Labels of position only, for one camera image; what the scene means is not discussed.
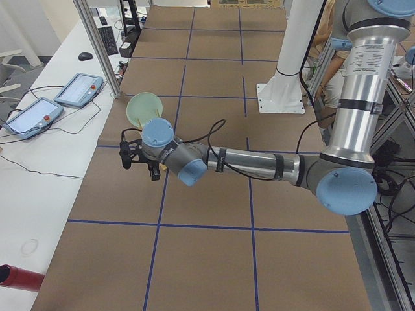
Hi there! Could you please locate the near teach pendant tablet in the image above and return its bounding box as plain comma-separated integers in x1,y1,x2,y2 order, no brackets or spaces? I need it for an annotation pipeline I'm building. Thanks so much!
4,97,64,139

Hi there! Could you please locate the black power adapter box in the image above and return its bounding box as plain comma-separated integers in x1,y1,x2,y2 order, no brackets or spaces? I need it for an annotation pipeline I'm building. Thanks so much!
119,30,141,58

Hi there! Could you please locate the black computer mouse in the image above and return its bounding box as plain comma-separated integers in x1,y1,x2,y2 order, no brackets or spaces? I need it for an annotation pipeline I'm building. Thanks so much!
78,52,93,62

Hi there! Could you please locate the far teach pendant tablet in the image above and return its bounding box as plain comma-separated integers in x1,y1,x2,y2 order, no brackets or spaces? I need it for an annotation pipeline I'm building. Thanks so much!
54,73,104,108

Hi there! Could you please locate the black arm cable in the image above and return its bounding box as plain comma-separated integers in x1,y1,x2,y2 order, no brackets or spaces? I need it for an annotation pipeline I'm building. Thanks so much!
181,0,338,181

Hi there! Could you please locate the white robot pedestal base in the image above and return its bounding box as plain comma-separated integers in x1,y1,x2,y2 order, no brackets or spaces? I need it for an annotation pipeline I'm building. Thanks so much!
257,0,325,114

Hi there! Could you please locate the seated person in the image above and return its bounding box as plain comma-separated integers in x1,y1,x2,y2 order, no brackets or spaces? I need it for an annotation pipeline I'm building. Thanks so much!
306,0,353,129

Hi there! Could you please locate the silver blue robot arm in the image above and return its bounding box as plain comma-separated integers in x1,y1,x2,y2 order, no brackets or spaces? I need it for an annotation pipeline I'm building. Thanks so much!
139,1,414,215

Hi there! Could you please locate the aluminium frame post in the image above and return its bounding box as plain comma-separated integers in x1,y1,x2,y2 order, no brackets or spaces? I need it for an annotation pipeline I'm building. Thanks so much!
73,0,121,98

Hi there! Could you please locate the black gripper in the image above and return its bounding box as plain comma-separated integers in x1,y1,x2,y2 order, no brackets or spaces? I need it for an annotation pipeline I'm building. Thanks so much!
141,142,161,181

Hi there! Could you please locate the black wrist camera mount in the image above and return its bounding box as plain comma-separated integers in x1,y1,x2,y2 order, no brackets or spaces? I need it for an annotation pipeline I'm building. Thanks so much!
119,128,143,170

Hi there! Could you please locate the black keyboard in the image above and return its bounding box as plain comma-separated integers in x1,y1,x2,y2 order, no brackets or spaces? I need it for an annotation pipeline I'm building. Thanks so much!
98,26,118,55

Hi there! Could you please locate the light green plate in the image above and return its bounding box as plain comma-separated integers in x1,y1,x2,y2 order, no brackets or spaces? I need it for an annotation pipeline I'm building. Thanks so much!
126,92,163,130

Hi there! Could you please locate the wooden dish rack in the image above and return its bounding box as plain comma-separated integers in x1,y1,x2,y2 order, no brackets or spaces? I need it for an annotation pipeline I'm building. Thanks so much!
141,117,174,160

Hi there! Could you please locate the aluminium table frame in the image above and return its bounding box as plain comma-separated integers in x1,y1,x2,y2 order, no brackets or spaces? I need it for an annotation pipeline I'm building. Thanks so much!
360,56,414,310

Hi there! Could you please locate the teach pendant tablet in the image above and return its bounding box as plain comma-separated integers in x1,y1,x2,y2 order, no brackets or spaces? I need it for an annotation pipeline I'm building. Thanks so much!
4,97,64,139
54,73,104,108

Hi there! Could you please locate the red cylinder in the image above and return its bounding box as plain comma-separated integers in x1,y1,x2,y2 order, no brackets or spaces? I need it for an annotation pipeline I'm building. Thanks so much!
1,264,45,292

